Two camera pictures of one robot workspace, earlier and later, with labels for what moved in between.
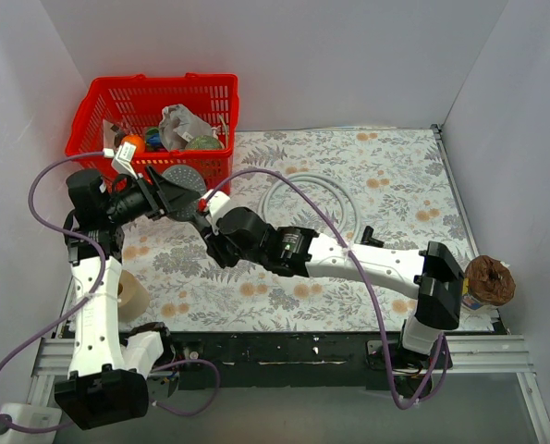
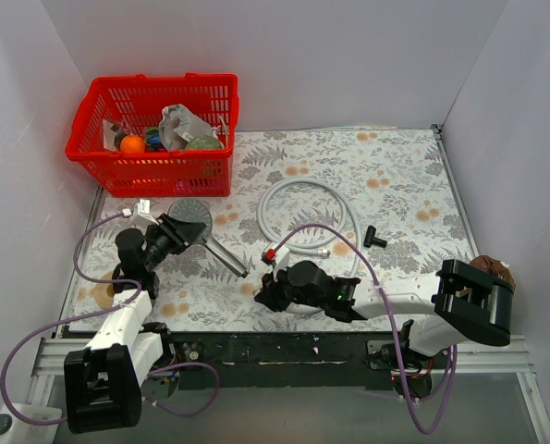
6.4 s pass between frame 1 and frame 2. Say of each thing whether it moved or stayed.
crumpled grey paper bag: stayed
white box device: stayed
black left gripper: moved
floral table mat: stayed
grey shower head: moved
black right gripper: moved
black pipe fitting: stayed
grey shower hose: moved
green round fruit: stayed
